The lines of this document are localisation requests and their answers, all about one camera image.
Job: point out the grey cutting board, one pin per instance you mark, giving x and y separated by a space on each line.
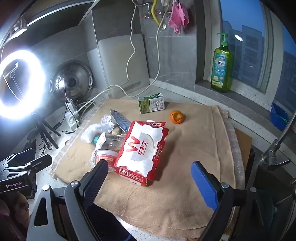
115 62

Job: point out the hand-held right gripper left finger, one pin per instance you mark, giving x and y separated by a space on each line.
94 183

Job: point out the black tripod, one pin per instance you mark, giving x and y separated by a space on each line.
45 133

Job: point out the orange peel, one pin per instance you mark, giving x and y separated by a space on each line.
177 117

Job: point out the blue grey snack wrapper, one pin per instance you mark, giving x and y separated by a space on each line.
120 120

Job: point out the pink cloth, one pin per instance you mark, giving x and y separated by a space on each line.
178 16

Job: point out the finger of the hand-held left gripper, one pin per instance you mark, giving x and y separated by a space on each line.
37 162
23 154

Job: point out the beige towel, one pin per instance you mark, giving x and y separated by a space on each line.
185 143

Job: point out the red white paper cup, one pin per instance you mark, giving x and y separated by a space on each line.
105 156

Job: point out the dark sink basin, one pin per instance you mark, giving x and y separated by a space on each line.
285 185

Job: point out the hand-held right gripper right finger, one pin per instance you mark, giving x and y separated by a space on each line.
204 185

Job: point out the white socket block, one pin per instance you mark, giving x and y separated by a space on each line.
72 121

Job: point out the green milk carton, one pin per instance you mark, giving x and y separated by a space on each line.
150 104

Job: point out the clear plastic wrap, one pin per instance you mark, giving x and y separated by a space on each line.
106 121

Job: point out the person's left hand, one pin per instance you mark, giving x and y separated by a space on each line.
22 205

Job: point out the steel pot lid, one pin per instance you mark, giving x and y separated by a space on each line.
78 76

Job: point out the window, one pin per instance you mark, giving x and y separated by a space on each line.
268 58

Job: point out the steel faucet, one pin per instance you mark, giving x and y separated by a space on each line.
270 153

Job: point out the brown board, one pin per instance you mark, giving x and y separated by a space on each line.
244 143

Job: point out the red white plastic packet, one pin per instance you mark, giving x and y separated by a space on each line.
141 150

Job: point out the grey range hood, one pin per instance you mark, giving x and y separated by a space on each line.
46 14

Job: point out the green dish soap bottle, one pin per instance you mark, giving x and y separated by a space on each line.
222 69

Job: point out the brown ginger piece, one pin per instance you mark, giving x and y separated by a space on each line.
117 131

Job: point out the small blue plastic crate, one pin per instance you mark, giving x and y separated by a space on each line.
279 117

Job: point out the white power adapter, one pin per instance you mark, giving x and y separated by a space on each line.
71 106

